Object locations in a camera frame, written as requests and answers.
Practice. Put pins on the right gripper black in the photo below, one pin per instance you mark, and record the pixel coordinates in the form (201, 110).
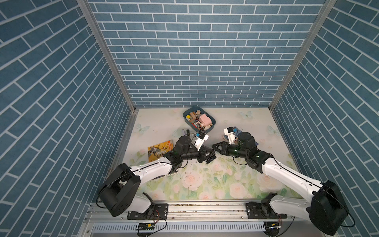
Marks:
(224, 149)

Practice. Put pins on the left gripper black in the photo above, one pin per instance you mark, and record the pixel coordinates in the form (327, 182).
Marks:
(205, 151)

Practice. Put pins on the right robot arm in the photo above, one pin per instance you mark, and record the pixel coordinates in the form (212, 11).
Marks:
(322, 202)

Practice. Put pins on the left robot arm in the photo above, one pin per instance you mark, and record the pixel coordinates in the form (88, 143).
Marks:
(118, 193)

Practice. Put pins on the clear acrylic lipstick organizer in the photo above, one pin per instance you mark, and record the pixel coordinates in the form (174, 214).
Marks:
(192, 136)

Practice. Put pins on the blue paperback book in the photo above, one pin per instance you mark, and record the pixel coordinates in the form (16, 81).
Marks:
(237, 131)

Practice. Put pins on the pink compact in bin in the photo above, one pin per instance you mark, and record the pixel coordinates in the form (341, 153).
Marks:
(204, 120)

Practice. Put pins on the teal plastic storage bin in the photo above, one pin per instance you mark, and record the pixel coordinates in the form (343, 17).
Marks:
(191, 116)

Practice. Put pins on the orange children's story book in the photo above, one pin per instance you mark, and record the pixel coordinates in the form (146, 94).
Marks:
(157, 151)

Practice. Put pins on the green circuit board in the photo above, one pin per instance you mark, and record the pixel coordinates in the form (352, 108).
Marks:
(145, 227)

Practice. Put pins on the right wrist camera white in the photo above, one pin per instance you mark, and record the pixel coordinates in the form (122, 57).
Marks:
(229, 135)

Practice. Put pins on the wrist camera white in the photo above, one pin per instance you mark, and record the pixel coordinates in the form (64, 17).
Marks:
(200, 138)
(229, 135)

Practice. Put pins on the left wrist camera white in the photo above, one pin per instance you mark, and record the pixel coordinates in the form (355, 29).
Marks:
(200, 138)

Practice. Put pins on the aluminium rail frame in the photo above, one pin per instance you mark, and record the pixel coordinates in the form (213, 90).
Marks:
(199, 211)

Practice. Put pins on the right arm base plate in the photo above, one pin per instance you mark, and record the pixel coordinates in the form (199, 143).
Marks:
(257, 210)

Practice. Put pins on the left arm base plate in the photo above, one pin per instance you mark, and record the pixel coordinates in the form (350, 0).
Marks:
(154, 212)

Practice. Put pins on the right circuit board with wires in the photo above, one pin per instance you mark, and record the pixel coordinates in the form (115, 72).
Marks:
(272, 229)

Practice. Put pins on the white vented cable duct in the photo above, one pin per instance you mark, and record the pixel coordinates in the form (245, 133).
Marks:
(178, 227)

